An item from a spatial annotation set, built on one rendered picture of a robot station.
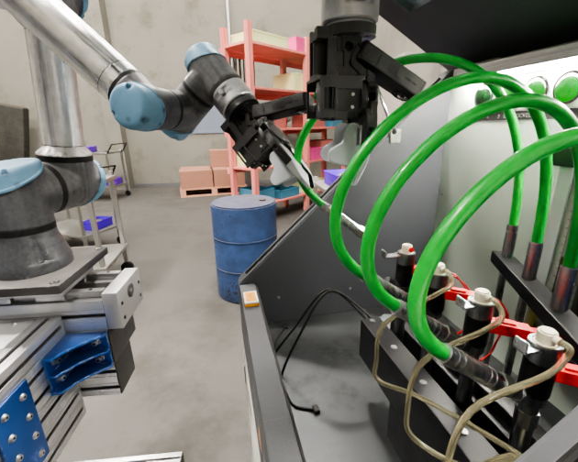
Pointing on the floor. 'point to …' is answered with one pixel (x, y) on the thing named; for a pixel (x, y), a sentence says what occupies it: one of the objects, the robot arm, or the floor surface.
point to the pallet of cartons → (209, 176)
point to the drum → (240, 236)
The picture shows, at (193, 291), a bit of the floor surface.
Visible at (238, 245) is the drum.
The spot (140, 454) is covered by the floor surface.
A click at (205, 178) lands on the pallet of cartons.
